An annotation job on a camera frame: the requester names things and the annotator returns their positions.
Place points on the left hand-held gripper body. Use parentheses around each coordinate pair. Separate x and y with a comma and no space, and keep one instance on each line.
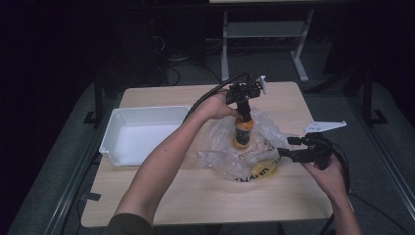
(243,91)

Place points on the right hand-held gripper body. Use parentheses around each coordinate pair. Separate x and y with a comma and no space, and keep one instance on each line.
(318,148)

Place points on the orange drink bottle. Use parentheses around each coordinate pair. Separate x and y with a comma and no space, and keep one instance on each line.
(243,133)

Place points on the clear plastic bag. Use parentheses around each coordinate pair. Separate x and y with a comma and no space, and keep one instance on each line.
(261,160)

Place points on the person's left hand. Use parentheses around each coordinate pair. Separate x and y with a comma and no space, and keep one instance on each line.
(215,106)

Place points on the person's right hand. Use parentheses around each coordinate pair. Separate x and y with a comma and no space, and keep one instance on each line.
(328,179)

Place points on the black metal stand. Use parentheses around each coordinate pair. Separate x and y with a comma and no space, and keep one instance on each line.
(97,104)
(368,98)

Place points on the white plastic tray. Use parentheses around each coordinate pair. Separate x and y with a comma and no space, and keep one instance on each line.
(137,137)

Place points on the person's dark sleeve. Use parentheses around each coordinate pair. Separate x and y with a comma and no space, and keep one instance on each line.
(129,225)

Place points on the dark tape strip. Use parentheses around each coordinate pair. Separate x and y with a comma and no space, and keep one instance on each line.
(90,197)

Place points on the white metal desk frame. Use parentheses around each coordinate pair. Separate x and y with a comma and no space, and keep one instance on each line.
(264,29)

